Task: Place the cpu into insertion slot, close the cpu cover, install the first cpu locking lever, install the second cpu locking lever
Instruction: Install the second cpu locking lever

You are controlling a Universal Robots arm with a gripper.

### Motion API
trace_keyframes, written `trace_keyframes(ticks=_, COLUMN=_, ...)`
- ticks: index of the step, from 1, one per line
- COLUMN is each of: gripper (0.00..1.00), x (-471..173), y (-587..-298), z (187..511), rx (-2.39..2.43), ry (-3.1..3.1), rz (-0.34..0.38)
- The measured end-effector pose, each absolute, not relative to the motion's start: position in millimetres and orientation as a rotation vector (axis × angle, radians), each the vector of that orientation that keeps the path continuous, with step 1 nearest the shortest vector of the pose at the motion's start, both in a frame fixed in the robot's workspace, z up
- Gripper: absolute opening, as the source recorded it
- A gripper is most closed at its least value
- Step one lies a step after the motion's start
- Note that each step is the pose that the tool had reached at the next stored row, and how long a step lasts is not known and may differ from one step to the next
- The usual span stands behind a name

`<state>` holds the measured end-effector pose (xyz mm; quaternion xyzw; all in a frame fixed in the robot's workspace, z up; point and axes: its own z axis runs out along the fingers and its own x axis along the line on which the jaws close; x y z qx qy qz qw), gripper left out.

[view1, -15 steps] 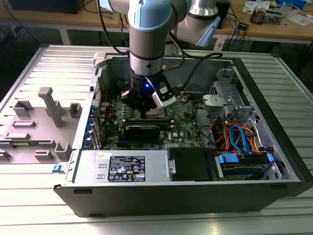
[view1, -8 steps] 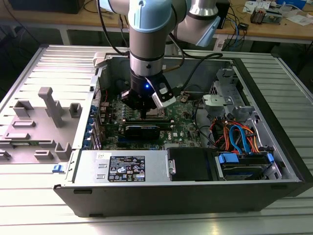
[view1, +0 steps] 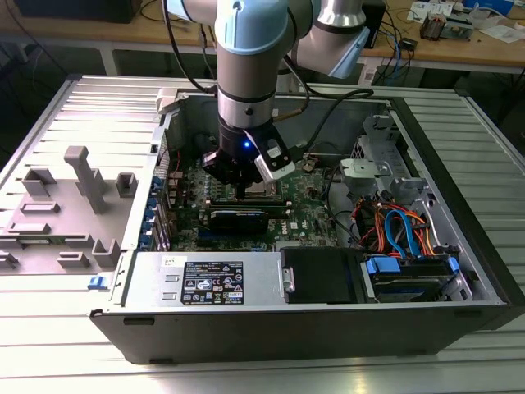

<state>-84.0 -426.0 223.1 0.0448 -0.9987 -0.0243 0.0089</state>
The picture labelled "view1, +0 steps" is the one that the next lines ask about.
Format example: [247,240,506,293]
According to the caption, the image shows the hard disk in blue carrier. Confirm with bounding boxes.
[359,254,460,303]

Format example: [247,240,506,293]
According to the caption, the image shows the blue flat wire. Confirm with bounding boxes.
[385,208,426,259]

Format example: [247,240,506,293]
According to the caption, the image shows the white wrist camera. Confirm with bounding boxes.
[253,131,295,184]

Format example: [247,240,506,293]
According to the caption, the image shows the green circuit board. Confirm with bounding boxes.
[445,16,477,41]

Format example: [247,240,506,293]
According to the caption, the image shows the grey parts rack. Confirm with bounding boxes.
[0,145,139,276]

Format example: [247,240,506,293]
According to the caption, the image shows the silver power supply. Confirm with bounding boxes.
[122,250,286,307]

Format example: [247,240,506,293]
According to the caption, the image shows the green motherboard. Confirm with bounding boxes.
[166,153,349,252]

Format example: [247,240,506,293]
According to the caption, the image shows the grey case latch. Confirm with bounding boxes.
[157,88,181,116]

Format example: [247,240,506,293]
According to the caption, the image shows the black graphics card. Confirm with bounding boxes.
[207,208,270,236]

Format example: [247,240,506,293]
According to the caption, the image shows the white paper sheet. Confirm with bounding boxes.
[479,24,525,44]

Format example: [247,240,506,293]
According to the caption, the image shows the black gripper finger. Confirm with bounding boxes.
[241,175,264,202]
[200,149,244,202]

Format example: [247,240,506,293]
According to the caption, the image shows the blue cable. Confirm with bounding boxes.
[387,30,413,85]

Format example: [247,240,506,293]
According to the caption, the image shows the black open PC case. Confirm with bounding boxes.
[89,88,525,366]

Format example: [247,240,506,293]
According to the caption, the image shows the black camera cable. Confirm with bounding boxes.
[303,88,375,153]

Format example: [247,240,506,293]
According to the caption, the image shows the wooden desk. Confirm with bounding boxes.
[0,0,525,77]

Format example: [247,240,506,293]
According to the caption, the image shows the silver metal bracket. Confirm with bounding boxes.
[339,158,389,186]

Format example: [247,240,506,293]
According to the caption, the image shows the white printed papers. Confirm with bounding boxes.
[408,0,464,21]

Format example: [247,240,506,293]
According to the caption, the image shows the large black computer box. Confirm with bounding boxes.
[16,0,143,24]

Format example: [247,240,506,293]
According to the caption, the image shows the metal heat sink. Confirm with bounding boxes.
[420,11,446,41]

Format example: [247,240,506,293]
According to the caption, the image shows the red orange wire bundle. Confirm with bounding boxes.
[353,196,390,251]

